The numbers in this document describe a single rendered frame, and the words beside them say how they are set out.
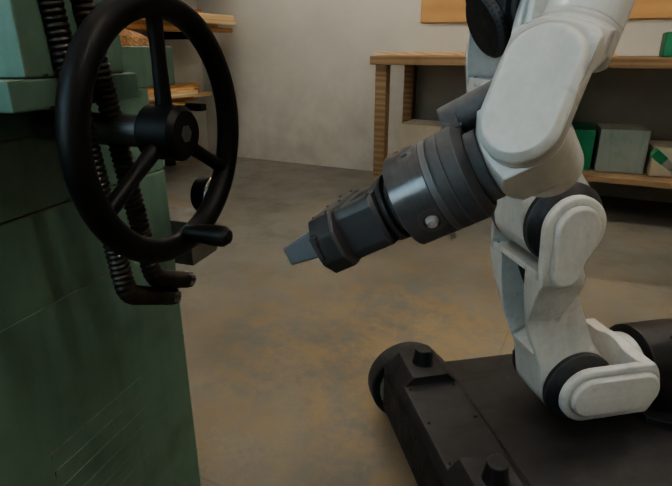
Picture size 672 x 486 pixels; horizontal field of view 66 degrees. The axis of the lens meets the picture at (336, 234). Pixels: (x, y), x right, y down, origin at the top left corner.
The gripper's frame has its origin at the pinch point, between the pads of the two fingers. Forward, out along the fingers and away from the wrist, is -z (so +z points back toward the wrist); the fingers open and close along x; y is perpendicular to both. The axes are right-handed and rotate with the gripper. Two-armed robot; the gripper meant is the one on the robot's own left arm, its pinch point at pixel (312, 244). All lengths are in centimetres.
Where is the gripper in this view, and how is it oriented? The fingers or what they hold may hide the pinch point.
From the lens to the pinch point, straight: 53.3
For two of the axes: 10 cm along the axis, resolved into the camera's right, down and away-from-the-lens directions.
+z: 8.2, -3.8, -4.3
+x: 3.2, -3.2, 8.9
